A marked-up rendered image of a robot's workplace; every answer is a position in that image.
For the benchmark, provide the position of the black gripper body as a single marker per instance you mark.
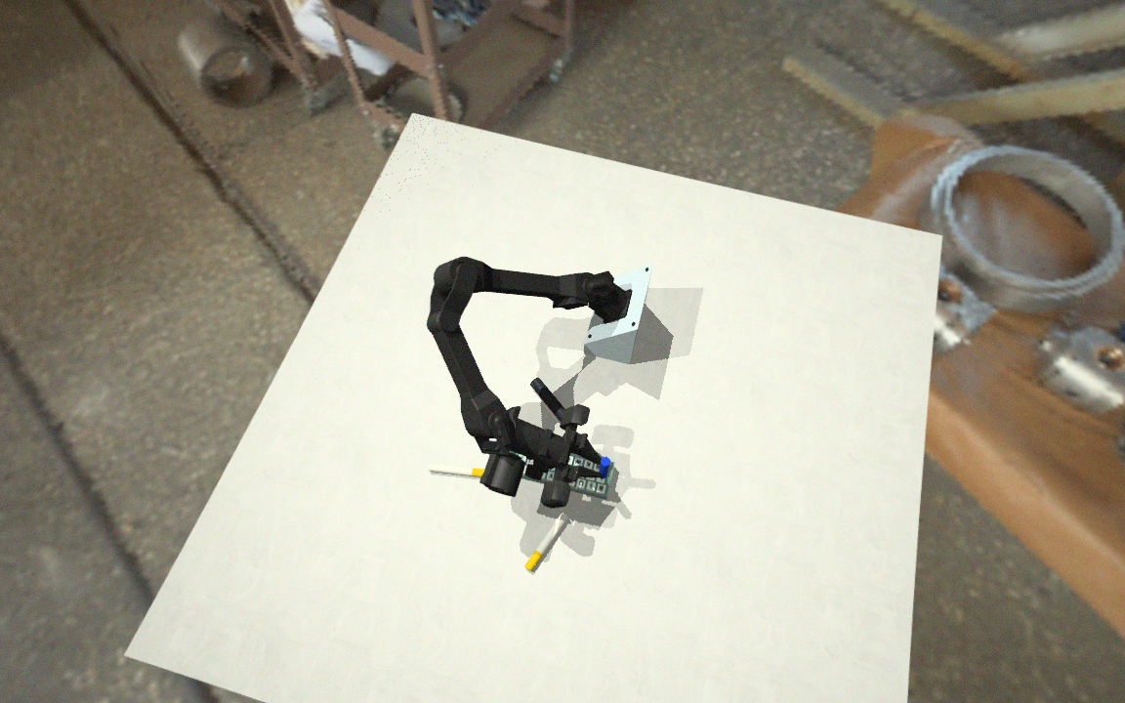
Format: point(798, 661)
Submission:
point(554, 450)

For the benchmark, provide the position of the white and yellow cylinder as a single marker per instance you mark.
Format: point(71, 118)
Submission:
point(547, 541)
point(455, 469)

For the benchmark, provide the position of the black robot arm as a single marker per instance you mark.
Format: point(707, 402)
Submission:
point(483, 413)

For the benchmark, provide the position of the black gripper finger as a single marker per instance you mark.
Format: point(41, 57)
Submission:
point(584, 472)
point(586, 450)

